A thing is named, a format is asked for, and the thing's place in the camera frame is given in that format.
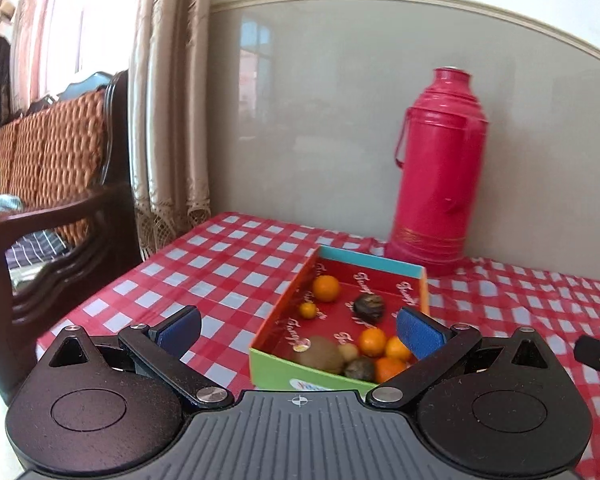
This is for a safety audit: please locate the red checked tablecloth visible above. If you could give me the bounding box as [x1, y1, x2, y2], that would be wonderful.
[35, 211, 600, 480]

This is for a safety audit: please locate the colourful cardboard box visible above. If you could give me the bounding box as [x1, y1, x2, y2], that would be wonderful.
[248, 245, 431, 393]

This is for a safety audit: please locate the dark passion fruit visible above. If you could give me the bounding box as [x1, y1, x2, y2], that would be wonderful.
[354, 294, 386, 322]
[343, 357, 377, 381]

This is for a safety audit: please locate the pale hat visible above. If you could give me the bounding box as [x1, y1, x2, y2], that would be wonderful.
[0, 2, 18, 36]

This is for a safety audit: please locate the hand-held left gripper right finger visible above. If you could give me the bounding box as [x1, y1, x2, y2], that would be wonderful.
[365, 306, 563, 408]

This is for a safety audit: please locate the wooden chair with rattan back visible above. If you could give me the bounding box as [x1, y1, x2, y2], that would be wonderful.
[0, 70, 141, 406]

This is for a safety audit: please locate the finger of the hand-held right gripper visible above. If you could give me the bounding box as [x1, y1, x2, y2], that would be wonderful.
[574, 336, 600, 377]

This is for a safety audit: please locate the brown kiwi with sticker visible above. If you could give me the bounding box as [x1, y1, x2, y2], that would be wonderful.
[294, 336, 345, 375]

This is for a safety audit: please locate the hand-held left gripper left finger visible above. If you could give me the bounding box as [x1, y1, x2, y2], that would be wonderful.
[37, 305, 233, 408]

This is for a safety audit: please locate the large orange mandarin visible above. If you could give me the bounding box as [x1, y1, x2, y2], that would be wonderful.
[312, 275, 341, 303]

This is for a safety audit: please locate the red thermos flask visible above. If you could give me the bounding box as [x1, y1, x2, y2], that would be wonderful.
[384, 66, 489, 277]

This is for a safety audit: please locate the beige curtain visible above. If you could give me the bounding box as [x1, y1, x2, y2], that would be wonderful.
[127, 0, 216, 261]

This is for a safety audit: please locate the blue plaid cloth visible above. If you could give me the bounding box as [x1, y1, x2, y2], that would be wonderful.
[0, 192, 73, 271]

